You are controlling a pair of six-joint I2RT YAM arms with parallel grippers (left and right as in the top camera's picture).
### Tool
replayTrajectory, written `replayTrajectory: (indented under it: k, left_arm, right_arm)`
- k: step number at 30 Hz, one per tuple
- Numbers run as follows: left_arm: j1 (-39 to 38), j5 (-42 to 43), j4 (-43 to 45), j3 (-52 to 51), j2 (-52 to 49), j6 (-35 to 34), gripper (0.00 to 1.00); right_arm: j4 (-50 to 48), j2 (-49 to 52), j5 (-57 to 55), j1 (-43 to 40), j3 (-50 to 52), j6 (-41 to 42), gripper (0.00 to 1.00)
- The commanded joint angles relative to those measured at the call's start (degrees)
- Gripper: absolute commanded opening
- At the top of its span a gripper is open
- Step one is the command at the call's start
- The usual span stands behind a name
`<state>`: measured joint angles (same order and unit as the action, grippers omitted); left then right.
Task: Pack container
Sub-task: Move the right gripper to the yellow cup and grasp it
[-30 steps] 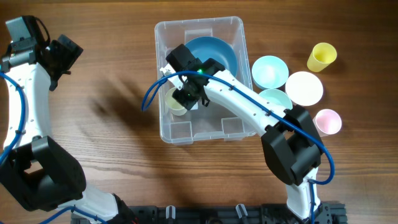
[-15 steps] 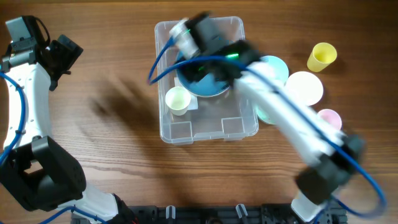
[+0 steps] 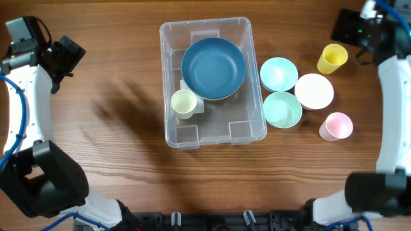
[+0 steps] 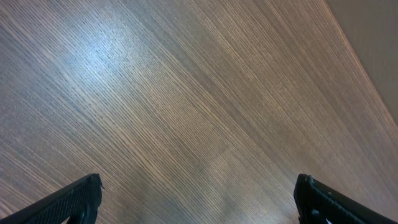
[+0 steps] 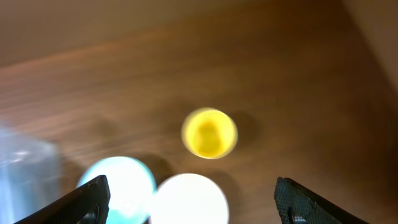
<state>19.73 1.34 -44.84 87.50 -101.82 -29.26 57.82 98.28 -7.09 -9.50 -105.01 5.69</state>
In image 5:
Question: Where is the light blue plastic bowl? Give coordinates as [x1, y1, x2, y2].
[77, 156, 156, 224]

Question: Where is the clear plastic storage bin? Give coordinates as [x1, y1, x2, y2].
[1, 127, 62, 223]

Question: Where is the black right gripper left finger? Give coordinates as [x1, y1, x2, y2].
[16, 175, 111, 224]

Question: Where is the pink plastic bowl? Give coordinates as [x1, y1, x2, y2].
[149, 173, 229, 224]

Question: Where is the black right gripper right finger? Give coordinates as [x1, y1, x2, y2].
[274, 177, 367, 224]

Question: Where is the yellow plastic cup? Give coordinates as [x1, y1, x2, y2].
[181, 108, 238, 159]

